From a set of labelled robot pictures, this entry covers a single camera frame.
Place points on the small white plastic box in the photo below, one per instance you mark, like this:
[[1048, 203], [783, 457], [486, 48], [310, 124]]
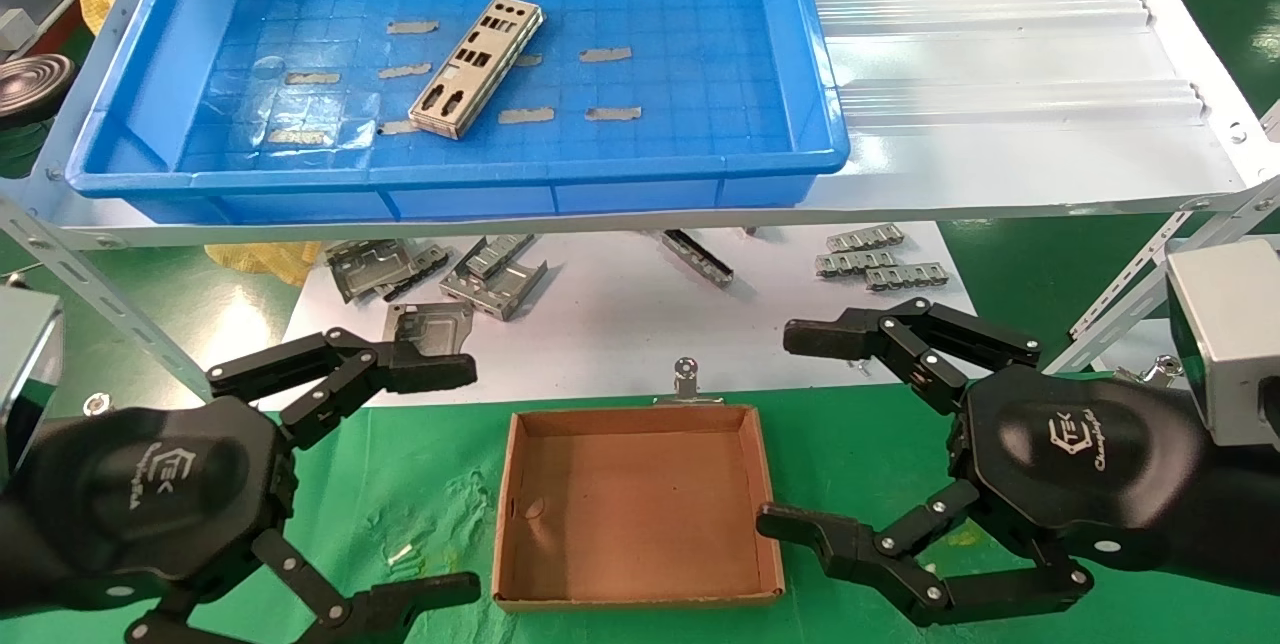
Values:
[[15, 29]]

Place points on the white metal shelf deck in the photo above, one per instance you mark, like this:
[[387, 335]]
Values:
[[1000, 74]]

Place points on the perforated grey steel shelf post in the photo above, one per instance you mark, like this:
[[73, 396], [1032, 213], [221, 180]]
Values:
[[1120, 294], [90, 292]]

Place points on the small white scrap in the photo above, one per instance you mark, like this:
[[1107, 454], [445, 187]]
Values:
[[400, 554]]

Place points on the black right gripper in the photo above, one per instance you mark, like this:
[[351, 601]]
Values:
[[1080, 464]]

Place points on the small notched metal strip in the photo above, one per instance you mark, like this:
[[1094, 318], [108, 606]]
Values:
[[865, 240], [908, 276], [857, 262]]

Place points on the blue plastic tray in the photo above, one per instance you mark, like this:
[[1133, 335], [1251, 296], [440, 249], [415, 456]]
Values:
[[650, 154]]

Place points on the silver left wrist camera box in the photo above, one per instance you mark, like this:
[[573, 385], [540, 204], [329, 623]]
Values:
[[25, 374]]

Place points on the brown cardboard box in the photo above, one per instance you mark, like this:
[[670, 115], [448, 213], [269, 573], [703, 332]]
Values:
[[640, 524]]

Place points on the green table cloth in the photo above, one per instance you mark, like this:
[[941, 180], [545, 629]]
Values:
[[420, 484]]

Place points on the black round ribbed disc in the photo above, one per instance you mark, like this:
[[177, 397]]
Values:
[[35, 89]]

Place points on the long narrow metal strip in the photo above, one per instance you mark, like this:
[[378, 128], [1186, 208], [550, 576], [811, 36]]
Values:
[[697, 256]]

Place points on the flat stamped metal plate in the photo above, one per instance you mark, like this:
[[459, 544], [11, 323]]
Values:
[[430, 324]]

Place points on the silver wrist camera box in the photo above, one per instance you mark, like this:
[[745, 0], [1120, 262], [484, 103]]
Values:
[[1235, 344], [25, 374]]

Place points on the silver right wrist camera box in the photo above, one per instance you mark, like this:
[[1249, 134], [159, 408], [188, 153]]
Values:
[[1235, 344]]

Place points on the large folded metal bracket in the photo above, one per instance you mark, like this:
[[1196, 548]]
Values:
[[500, 299], [360, 269]]

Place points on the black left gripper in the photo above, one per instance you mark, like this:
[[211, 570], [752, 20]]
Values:
[[150, 504]]

